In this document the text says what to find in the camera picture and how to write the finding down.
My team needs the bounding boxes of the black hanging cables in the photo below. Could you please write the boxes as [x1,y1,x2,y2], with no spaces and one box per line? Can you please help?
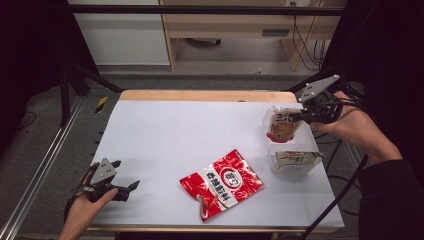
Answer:
[292,14,327,72]

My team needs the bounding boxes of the wooden desk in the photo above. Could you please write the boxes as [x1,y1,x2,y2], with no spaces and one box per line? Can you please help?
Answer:
[159,0,348,72]

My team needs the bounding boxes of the metal floor rail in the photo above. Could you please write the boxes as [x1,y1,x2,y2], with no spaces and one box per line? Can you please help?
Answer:
[0,96,84,240]

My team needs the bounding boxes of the white cabinet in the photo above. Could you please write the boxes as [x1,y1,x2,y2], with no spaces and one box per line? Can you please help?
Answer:
[68,0,171,67]

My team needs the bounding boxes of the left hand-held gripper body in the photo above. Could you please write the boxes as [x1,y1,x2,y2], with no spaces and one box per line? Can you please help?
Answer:
[78,157,132,203]

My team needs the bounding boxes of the red seasoning packet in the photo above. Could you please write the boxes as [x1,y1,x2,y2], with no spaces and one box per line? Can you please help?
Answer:
[179,148,265,223]

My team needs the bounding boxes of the black metal stand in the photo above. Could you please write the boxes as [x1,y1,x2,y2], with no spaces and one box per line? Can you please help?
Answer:
[59,61,125,128]

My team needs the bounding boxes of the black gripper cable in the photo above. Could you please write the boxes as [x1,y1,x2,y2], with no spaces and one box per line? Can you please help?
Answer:
[301,154,370,240]

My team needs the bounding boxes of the clear plastic container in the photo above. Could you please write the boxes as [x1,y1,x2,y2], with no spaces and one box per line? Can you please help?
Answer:
[268,141,323,178]

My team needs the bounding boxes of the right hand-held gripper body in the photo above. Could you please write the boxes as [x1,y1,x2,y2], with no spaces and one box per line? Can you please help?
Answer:
[298,74,344,125]

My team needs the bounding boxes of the black horizontal bar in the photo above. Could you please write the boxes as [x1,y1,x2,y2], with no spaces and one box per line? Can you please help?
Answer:
[66,4,346,17]

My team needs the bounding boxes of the person's right hand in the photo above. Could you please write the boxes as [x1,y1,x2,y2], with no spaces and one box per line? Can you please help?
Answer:
[309,91,403,164]

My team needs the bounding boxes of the person's left hand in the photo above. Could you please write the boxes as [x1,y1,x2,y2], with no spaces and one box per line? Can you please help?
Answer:
[64,188,119,232]

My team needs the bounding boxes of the white green packet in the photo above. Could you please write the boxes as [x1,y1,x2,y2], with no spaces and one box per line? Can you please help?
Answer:
[273,150,327,170]

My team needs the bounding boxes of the yellow black tape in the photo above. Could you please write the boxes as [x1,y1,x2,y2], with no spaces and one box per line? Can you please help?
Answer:
[95,96,109,114]

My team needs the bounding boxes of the black floor cable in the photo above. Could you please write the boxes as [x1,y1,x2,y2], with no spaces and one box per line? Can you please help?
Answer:
[313,132,362,218]

